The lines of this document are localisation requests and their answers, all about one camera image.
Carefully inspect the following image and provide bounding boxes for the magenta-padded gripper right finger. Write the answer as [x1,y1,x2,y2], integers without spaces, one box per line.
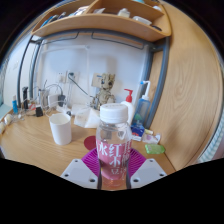
[126,148,168,190]

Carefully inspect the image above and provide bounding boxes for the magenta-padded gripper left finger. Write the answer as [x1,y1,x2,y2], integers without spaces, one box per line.
[60,148,103,190]

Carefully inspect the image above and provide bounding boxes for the clear pink-labelled drink bottle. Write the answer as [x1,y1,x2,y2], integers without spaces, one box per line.
[95,103,133,191]

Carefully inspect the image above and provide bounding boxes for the green wipes pack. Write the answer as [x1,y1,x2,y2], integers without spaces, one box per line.
[144,143,166,155]

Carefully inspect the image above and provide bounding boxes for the white tissue packet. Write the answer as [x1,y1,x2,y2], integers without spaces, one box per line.
[142,133,162,145]

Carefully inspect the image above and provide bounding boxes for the small blue box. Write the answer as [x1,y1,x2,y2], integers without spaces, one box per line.
[130,123,146,142]

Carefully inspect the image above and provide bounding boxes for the white cup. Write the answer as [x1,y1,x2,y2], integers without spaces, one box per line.
[49,113,72,146]

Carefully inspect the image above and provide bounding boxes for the clear plastic bag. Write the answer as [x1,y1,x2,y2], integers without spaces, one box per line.
[73,106,101,129]

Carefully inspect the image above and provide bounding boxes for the blue white-nozzle spray bottle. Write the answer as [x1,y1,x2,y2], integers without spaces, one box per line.
[132,80,152,128]

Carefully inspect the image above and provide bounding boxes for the white red-pump lotion bottle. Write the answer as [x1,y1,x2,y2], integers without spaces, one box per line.
[120,88,135,125]

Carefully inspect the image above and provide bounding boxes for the black plug adapter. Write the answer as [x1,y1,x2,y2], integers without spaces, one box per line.
[57,94,67,108]

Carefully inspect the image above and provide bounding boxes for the white power adapter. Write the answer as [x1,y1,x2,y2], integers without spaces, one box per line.
[47,93,60,108]

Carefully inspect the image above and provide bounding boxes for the small black box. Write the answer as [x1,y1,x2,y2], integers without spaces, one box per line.
[35,104,44,118]

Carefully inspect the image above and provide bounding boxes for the brown tree creature figurine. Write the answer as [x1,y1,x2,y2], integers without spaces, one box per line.
[95,73,117,108]

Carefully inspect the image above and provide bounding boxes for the green striped white towel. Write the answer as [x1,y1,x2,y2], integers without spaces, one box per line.
[199,128,224,163]

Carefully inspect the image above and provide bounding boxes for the tall black bottle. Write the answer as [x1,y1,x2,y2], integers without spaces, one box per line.
[22,86,30,110]

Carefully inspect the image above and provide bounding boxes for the small blue tube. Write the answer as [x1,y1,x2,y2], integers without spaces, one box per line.
[12,94,19,115]

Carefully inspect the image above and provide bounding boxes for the white slim desk lamp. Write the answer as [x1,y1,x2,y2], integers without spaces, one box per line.
[41,44,93,101]

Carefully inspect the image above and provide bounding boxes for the wooden shelf unit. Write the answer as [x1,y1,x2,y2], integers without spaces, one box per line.
[31,0,173,43]

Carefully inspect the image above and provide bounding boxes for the black power cable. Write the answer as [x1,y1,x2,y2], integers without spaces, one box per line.
[68,73,97,100]

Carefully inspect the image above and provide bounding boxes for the beige wall socket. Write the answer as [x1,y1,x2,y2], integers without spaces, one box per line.
[92,73,103,88]

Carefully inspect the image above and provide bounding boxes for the white wall socket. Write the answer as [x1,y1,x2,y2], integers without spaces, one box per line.
[65,70,80,84]
[55,71,66,84]

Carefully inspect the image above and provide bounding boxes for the grey metal desk frame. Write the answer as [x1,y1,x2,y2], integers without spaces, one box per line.
[17,29,171,129]

